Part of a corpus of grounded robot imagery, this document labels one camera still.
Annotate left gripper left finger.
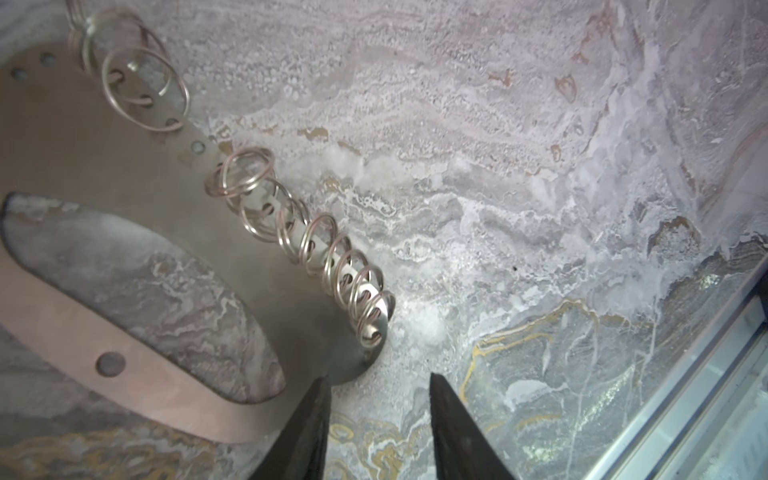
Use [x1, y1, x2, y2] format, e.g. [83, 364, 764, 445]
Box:
[250, 377, 332, 480]

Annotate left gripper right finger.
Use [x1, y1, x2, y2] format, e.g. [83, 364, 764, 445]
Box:
[429, 373, 515, 480]

